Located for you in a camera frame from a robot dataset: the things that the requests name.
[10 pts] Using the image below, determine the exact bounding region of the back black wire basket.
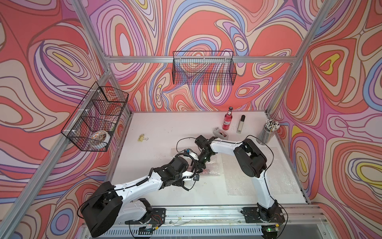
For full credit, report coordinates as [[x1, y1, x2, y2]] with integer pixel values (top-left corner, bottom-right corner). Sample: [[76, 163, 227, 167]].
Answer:
[[172, 50, 237, 86]]

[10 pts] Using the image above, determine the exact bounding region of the metal cup of pencils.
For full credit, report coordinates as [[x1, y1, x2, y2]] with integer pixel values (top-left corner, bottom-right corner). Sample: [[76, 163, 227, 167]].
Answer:
[[256, 119, 280, 145]]

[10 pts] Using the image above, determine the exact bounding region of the yellow binder clip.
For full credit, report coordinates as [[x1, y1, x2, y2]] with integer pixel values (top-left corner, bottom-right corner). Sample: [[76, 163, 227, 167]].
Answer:
[[137, 134, 149, 142]]

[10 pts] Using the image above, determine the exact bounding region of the left black wire basket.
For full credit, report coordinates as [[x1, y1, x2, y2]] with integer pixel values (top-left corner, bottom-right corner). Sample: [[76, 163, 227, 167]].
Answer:
[[61, 82, 129, 152]]

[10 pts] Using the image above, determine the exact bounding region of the grey tape dispenser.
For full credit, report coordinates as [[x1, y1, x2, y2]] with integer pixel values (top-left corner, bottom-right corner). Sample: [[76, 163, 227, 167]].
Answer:
[[213, 127, 228, 140]]

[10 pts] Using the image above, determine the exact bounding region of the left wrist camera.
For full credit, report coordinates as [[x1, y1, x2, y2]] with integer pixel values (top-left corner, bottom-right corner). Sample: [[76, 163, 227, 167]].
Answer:
[[192, 174, 200, 181]]

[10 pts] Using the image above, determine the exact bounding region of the aluminium front rail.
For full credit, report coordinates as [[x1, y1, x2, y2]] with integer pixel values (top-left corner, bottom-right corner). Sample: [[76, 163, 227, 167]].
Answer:
[[101, 204, 335, 239]]

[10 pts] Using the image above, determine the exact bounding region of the bubble wrap sheet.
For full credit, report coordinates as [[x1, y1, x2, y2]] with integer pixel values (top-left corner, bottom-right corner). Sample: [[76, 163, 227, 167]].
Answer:
[[171, 146, 223, 176], [220, 146, 300, 196]]

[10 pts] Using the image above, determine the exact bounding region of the tape roll in basket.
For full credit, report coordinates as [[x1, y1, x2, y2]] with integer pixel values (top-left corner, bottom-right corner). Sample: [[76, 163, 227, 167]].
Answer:
[[90, 130, 111, 149]]

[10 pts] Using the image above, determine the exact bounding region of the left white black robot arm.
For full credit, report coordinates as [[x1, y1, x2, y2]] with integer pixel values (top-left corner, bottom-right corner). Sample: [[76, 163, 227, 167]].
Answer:
[[77, 153, 205, 238]]

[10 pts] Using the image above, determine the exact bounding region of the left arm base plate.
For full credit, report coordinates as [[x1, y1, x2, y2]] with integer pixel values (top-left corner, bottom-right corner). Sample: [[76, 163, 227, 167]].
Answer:
[[125, 208, 166, 225]]

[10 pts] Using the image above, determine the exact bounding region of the black wire basket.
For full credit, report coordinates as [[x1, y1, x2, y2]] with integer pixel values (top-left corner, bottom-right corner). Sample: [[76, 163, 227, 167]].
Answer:
[[172, 50, 237, 86], [61, 82, 129, 152]]

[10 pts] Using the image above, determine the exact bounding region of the right pink drink bottle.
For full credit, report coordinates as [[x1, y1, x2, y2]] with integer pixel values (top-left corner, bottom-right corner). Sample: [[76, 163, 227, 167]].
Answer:
[[222, 107, 233, 130]]

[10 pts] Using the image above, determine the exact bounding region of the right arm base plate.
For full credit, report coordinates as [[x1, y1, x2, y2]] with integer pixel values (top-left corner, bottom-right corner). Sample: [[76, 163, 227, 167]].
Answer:
[[240, 207, 286, 225]]

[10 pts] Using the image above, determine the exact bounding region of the silver black marker tube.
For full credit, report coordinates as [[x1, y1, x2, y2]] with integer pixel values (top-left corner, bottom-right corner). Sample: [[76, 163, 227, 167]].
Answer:
[[236, 115, 246, 134]]

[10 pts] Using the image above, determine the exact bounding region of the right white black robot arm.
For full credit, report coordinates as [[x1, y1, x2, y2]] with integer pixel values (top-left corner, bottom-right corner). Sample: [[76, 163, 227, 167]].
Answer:
[[195, 135, 280, 222]]

